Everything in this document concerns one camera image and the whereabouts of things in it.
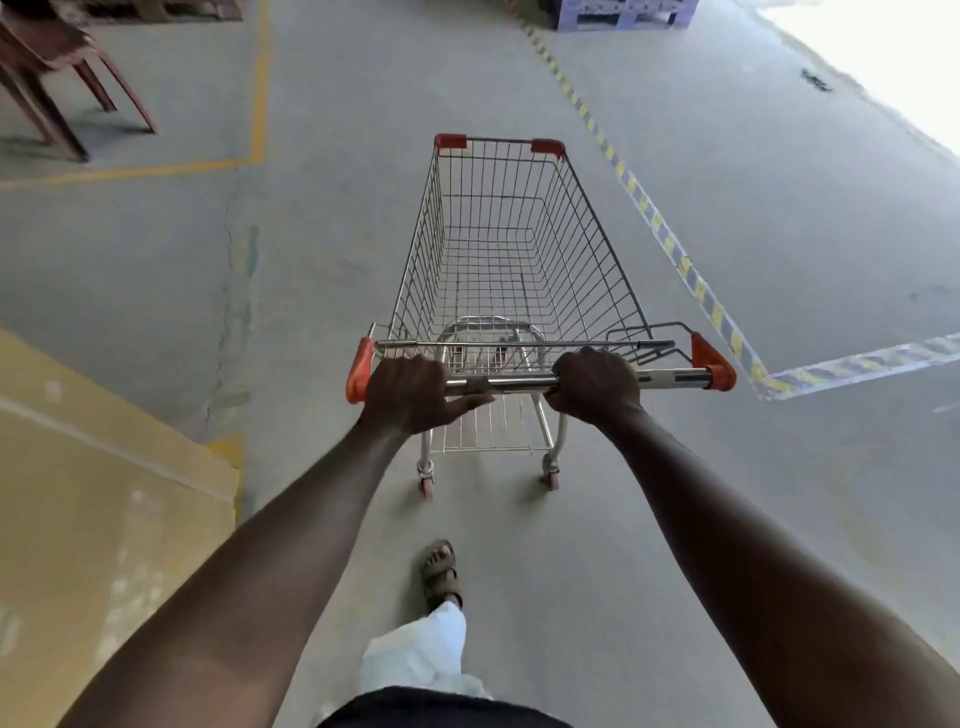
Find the wooden pallet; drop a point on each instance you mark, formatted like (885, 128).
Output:
(161, 9)

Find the person's left forearm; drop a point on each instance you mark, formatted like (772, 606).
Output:
(247, 577)

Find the white trouser leg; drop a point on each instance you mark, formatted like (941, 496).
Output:
(420, 652)

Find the dark shirt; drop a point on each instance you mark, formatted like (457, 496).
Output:
(442, 709)

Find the blue plastic pallet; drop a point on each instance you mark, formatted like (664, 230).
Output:
(622, 13)

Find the brown sandal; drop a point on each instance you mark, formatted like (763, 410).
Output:
(440, 574)

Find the person's left hand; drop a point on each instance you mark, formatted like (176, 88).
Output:
(409, 394)

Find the person's right forearm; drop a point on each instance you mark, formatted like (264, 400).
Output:
(772, 577)

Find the person's left thumb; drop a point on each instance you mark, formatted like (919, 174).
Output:
(469, 405)

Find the person's right hand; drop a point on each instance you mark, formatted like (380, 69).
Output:
(596, 386)

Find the brown plastic chair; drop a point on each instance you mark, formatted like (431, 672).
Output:
(56, 71)

